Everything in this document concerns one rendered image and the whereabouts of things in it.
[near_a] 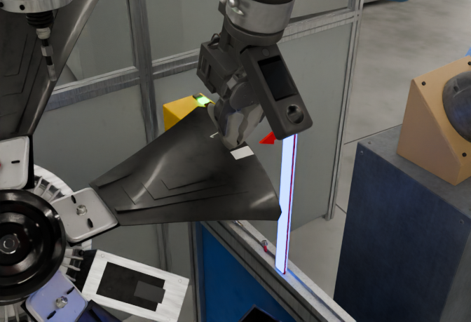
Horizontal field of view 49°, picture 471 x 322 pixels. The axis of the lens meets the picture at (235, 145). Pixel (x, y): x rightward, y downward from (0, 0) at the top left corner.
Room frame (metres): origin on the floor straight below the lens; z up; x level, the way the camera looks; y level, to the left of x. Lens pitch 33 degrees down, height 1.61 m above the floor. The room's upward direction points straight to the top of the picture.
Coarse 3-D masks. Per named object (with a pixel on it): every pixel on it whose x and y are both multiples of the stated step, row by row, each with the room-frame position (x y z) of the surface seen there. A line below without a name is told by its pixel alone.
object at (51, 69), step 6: (42, 42) 0.50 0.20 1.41; (48, 42) 0.50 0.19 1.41; (42, 48) 0.49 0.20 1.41; (48, 48) 0.49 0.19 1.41; (48, 54) 0.49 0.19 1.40; (48, 60) 0.50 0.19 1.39; (48, 66) 0.50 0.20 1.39; (48, 72) 0.50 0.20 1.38; (54, 72) 0.50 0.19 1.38; (54, 78) 0.50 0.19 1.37
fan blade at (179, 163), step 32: (192, 128) 0.67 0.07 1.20; (128, 160) 0.60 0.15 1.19; (160, 160) 0.60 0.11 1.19; (192, 160) 0.60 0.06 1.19; (224, 160) 0.61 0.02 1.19; (256, 160) 0.62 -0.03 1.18; (96, 192) 0.54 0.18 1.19; (128, 192) 0.53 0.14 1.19; (160, 192) 0.53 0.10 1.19; (192, 192) 0.54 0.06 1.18; (224, 192) 0.55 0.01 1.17; (256, 192) 0.56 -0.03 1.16; (128, 224) 0.48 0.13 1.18
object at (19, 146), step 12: (0, 144) 0.52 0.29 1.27; (12, 144) 0.52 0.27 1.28; (24, 144) 0.51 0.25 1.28; (0, 156) 0.51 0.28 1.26; (12, 156) 0.50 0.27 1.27; (24, 156) 0.50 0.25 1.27; (0, 168) 0.50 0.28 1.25; (12, 168) 0.49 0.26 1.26; (24, 168) 0.49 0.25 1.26; (0, 180) 0.49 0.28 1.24; (12, 180) 0.48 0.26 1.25; (24, 180) 0.48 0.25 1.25
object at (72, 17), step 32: (96, 0) 0.66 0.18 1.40; (0, 32) 0.63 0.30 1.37; (32, 32) 0.62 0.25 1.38; (64, 32) 0.62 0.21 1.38; (0, 64) 0.59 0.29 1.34; (32, 64) 0.58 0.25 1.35; (64, 64) 0.58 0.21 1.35; (0, 96) 0.56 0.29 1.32; (32, 96) 0.55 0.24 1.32; (0, 128) 0.53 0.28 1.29; (32, 128) 0.52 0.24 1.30
